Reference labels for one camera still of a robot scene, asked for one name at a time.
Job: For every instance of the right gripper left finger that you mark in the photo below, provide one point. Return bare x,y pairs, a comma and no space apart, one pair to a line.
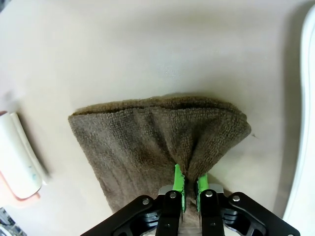
169,214

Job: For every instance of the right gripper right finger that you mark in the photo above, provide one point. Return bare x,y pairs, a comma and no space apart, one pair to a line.
211,214

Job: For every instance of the brown terry cloth towel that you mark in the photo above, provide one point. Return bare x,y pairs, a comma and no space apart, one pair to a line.
135,147

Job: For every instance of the pink lint roller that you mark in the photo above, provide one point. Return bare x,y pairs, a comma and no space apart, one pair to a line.
14,159

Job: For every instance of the silver metal tray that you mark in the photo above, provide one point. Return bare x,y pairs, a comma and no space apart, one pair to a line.
307,98

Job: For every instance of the white lint roller stand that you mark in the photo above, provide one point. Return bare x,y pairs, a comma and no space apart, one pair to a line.
29,145

